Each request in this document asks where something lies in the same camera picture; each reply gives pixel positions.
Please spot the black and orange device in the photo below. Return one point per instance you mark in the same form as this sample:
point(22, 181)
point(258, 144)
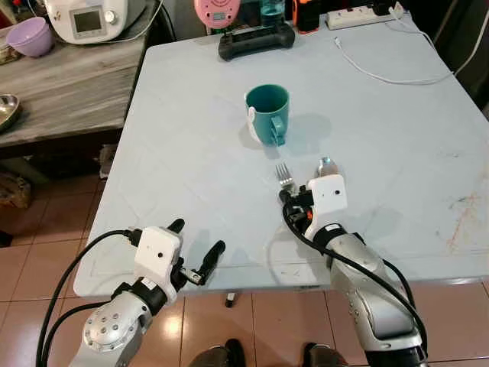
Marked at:
point(308, 15)

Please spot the grey wooden side table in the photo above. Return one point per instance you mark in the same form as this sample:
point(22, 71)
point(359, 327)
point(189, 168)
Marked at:
point(69, 92)

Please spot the white power strip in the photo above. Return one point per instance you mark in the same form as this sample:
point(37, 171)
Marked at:
point(363, 17)

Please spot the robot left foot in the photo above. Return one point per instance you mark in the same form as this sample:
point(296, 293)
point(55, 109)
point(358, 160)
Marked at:
point(220, 356)

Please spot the purple plastic bowl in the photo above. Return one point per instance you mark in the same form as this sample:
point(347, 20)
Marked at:
point(29, 37)

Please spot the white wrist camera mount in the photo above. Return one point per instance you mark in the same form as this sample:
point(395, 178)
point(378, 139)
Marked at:
point(158, 252)
point(328, 195)

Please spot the blue clear water bottle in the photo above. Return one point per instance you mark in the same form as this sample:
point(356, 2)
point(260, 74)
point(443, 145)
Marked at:
point(273, 9)

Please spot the silver metal spoon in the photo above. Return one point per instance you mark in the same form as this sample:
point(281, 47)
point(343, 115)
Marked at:
point(327, 167)

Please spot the white kitchen appliance with screen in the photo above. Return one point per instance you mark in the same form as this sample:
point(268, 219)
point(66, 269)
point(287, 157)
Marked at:
point(88, 19)

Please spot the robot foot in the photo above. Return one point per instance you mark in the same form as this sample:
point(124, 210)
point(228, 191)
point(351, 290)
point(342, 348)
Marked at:
point(325, 356)
point(220, 356)

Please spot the steel bowl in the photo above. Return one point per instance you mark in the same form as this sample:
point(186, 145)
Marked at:
point(6, 112)

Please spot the brown bag on floor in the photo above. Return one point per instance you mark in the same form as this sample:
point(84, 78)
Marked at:
point(15, 191)

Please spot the pink round gadget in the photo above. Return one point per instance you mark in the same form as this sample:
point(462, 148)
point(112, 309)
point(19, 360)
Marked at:
point(218, 11)

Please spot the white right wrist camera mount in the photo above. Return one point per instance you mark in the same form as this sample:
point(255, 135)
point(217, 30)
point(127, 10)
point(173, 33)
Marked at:
point(328, 195)

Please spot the silver metal fork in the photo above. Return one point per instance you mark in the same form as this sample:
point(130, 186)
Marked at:
point(284, 177)

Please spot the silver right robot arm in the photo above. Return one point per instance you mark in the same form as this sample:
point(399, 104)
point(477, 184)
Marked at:
point(370, 298)

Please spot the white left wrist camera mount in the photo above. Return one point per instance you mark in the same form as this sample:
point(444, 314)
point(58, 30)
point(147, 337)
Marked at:
point(158, 252)

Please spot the black game controller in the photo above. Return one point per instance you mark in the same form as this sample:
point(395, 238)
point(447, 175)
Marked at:
point(256, 42)

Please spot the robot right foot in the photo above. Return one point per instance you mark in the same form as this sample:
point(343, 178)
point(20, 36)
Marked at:
point(325, 356)

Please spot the teal ceramic mug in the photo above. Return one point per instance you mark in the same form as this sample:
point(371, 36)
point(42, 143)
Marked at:
point(268, 115)

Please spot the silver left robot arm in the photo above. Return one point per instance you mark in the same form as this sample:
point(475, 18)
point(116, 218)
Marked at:
point(114, 329)

